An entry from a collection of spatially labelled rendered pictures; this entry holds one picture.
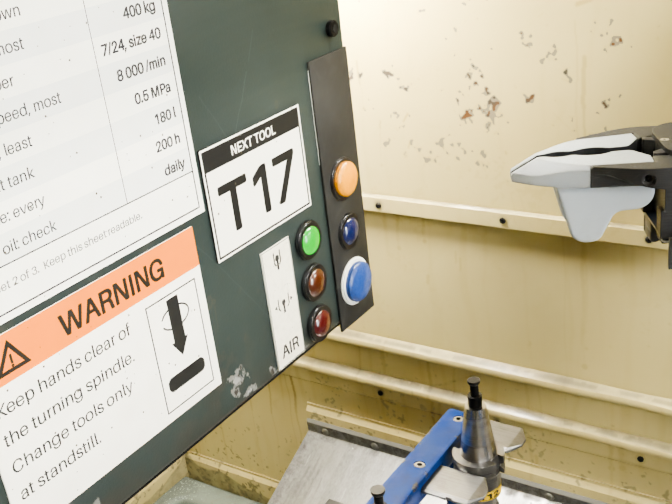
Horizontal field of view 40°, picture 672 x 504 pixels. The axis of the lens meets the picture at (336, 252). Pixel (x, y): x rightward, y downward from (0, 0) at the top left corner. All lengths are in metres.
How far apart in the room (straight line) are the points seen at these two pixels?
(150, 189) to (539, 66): 0.91
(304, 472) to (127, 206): 1.39
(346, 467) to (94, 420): 1.34
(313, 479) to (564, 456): 0.49
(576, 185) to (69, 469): 0.36
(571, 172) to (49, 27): 0.34
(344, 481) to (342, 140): 1.22
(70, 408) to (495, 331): 1.12
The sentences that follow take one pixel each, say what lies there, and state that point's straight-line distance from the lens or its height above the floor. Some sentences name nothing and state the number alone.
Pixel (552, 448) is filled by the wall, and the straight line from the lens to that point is 1.63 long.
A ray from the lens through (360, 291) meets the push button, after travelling 0.68.
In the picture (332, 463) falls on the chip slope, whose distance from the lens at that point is 1.84.
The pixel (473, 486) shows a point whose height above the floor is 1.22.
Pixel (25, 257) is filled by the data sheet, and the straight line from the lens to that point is 0.46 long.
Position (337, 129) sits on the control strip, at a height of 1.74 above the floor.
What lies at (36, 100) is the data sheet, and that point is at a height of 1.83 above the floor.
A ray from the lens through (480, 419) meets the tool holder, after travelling 1.13.
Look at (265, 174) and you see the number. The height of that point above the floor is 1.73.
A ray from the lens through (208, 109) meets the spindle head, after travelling 0.54.
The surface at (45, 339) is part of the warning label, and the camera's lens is 0.48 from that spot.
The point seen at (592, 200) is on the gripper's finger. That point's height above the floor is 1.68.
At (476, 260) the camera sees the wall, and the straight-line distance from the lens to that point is 1.51.
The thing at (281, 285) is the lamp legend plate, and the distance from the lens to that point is 0.61.
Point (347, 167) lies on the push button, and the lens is 0.65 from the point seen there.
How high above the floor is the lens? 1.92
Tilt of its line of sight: 24 degrees down
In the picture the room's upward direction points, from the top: 7 degrees counter-clockwise
